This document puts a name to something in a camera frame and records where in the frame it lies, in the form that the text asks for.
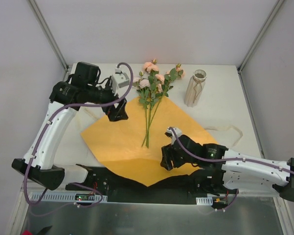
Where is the pink flower bouquet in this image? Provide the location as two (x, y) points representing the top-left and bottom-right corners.
(133, 59), (184, 148)

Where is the left white cable duct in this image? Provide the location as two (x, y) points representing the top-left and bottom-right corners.
(42, 192), (108, 203)

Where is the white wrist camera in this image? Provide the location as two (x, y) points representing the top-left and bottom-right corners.
(111, 68), (130, 92)
(165, 127), (182, 145)

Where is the right white cable duct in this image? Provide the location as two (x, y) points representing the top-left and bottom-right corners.
(196, 196), (213, 206)

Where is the white cable duct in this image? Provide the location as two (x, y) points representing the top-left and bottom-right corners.
(42, 192), (108, 203)
(196, 196), (213, 206)

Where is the left aluminium frame post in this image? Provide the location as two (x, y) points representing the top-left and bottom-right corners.
(27, 0), (69, 72)

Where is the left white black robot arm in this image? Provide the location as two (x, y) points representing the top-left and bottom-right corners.
(12, 62), (134, 190)

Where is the aluminium front rail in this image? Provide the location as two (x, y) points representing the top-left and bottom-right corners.
(20, 172), (284, 197)

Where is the aluminium frame post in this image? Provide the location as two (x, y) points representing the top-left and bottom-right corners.
(237, 0), (286, 73)
(27, 0), (69, 72)

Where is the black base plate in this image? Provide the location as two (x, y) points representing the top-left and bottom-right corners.
(63, 164), (238, 205)

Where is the cream printed ribbon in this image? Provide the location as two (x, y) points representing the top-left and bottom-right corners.
(204, 125), (244, 148)

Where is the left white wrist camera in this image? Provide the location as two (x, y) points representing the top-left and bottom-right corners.
(111, 68), (130, 92)

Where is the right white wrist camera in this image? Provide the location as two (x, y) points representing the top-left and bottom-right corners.
(165, 127), (182, 145)

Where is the beige ribbed vase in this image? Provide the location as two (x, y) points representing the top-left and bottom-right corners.
(184, 70), (207, 107)

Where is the right aluminium frame post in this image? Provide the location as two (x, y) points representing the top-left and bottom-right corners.
(237, 0), (286, 73)

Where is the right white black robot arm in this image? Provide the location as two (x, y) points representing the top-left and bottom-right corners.
(160, 130), (294, 202)

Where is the orange wrapping paper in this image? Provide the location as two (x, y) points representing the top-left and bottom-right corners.
(81, 98), (216, 186)

